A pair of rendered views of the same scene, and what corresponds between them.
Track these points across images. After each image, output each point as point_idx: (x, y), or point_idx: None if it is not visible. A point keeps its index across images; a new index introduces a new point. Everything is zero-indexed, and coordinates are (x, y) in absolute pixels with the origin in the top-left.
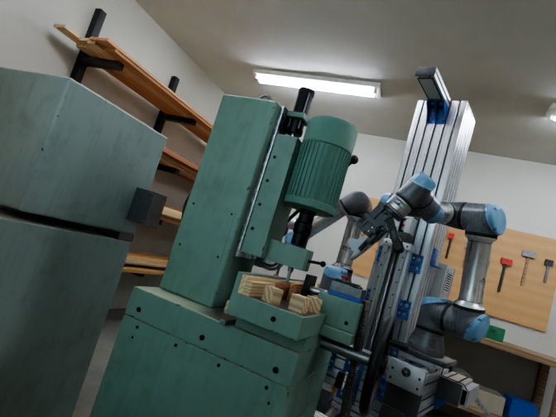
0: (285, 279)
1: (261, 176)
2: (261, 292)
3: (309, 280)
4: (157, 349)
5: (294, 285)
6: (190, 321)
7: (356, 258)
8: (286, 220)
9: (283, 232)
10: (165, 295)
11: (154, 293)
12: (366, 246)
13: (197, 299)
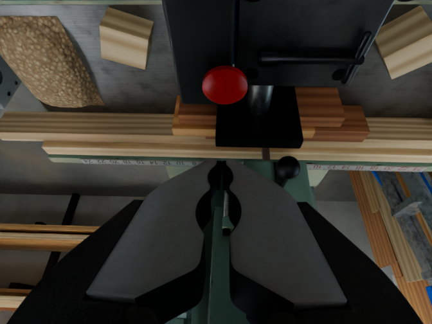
0: (221, 159)
1: None
2: (420, 125)
3: (294, 128)
4: None
5: (333, 124)
6: None
7: (215, 161)
8: (222, 319)
9: (222, 281)
10: (314, 170)
11: (321, 174)
12: (306, 242)
13: None
